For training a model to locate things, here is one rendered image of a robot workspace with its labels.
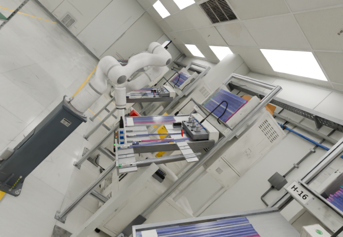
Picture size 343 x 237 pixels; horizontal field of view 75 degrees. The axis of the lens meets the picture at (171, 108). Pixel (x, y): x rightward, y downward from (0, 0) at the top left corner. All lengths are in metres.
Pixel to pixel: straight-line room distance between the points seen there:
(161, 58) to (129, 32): 8.75
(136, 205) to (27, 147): 0.92
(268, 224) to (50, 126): 1.35
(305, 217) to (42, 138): 1.59
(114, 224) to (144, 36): 9.05
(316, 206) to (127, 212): 1.37
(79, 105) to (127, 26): 8.92
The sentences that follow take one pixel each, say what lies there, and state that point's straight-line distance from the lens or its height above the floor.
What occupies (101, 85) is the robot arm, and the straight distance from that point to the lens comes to 1.54.
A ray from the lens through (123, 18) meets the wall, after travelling 10.38.
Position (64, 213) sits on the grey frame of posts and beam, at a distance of 1.98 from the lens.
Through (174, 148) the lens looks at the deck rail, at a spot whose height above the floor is 0.96.
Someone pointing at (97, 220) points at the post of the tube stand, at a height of 0.31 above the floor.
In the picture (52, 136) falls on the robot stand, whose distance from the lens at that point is 1.66.
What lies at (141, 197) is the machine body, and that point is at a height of 0.48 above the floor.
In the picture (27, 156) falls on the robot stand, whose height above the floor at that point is 0.27.
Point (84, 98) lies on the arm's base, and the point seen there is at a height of 0.80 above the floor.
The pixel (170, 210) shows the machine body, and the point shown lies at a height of 0.54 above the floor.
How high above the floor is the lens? 1.22
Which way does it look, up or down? 2 degrees down
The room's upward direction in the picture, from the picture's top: 46 degrees clockwise
